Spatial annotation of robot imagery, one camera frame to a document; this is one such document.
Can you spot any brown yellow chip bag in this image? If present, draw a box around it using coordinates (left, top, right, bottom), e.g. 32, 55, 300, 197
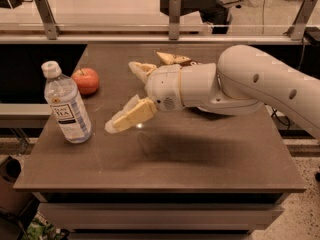
157, 52, 198, 66

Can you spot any red apple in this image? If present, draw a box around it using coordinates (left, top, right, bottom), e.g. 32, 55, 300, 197
72, 68, 99, 95

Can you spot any metal railing bracket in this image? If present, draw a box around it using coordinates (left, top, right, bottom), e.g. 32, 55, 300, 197
168, 0, 181, 40
287, 0, 318, 41
34, 0, 61, 40

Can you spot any glass railing panel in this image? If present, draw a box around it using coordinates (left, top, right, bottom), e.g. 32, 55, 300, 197
0, 0, 320, 37

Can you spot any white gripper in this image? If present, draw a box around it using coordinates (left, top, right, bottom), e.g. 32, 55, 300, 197
105, 61, 183, 134

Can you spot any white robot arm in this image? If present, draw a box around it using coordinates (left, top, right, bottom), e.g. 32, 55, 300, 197
105, 45, 320, 139

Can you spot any right metal railing bracket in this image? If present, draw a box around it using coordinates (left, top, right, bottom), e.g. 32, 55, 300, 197
287, 0, 318, 41

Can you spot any clear blue plastic bottle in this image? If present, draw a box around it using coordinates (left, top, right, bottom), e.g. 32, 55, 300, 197
41, 61, 92, 143

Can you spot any brown cardboard box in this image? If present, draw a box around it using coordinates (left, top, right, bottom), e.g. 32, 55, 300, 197
0, 156, 34, 215

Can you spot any green patterned bag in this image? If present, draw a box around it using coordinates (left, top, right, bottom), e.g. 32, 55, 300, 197
21, 213, 69, 240

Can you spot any middle metal railing bracket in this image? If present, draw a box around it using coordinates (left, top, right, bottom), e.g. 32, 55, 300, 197
168, 0, 181, 40

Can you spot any left metal railing bracket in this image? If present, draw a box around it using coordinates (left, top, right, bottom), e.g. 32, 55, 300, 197
34, 0, 61, 40

